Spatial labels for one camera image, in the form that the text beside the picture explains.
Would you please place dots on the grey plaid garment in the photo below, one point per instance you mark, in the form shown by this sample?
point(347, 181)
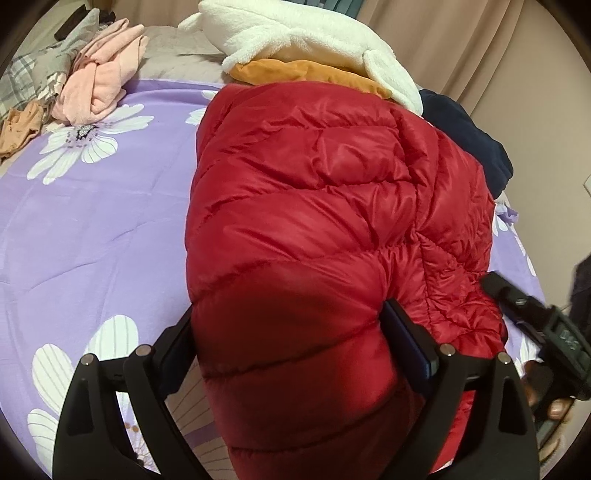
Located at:
point(27, 74)

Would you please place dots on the white fleece garment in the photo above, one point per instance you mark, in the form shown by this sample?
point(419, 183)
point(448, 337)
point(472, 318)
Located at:
point(300, 32)

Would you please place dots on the purple floral bedsheet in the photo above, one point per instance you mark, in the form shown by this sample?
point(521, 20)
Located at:
point(92, 240)

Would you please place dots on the person's right hand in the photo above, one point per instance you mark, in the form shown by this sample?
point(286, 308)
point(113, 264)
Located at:
point(556, 408)

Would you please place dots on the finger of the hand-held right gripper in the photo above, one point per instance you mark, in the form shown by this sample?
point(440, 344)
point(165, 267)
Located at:
point(503, 293)

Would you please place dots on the mustard garment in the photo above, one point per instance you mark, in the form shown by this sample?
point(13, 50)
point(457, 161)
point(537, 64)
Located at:
point(295, 71)

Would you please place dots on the white wall socket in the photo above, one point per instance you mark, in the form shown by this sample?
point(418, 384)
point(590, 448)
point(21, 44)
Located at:
point(587, 184)

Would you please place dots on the navy garment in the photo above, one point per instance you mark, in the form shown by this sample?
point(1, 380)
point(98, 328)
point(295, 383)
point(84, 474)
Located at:
point(475, 147)

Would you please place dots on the teal curtain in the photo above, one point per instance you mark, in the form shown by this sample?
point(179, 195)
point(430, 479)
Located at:
point(341, 5)

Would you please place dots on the red puffer jacket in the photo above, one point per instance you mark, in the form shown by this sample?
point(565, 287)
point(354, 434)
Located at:
point(314, 207)

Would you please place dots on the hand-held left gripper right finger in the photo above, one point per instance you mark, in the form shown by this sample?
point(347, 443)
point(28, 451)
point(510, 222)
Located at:
point(411, 346)

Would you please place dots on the grey blanket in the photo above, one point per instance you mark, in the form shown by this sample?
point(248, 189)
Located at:
point(180, 55)

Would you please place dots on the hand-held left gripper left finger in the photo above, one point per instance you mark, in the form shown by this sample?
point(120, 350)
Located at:
point(178, 355)

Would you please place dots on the beige curtain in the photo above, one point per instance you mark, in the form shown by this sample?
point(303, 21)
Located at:
point(438, 37)

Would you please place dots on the person's dark clothing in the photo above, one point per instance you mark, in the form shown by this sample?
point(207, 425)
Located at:
point(581, 288)

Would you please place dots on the pink garment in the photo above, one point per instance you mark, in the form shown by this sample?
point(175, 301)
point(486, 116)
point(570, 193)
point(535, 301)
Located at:
point(106, 78)

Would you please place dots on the small tan cloth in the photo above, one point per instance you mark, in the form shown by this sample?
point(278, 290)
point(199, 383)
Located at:
point(21, 131)

